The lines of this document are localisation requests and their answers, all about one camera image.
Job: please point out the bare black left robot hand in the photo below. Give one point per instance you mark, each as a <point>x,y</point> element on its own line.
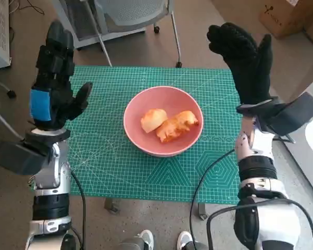
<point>60,104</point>

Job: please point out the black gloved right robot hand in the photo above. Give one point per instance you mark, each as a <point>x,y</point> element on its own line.
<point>247,73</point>

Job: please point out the pink bowl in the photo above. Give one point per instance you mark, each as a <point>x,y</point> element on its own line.
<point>135,117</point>

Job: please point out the orange ridged bread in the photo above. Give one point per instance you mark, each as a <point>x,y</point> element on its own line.
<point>177,127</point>

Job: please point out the round golden bread bun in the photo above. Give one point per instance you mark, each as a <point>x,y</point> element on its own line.
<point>153,119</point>

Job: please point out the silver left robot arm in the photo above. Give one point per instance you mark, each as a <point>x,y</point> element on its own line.
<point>49,169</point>

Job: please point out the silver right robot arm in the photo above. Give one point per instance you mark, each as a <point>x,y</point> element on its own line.
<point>257,148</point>

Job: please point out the grey chair base with casters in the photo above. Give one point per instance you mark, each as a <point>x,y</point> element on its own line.
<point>11,94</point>

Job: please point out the small cardboard box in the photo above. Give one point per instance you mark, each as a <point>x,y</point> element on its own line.
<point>281,23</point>

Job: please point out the green cutting mat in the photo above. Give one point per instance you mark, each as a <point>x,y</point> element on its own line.
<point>106,169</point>

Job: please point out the grey mesh office chair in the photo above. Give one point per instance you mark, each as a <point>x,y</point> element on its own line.
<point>135,13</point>

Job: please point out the white left robot foot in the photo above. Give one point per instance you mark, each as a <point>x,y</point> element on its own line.
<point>147,238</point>

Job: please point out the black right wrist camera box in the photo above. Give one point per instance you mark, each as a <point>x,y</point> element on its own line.
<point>297,114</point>

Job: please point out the white frame cabinet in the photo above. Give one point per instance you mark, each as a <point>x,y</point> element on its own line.
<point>88,43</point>

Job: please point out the metal table leg bracket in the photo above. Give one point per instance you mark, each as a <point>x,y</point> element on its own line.
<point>110,205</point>
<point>202,212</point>

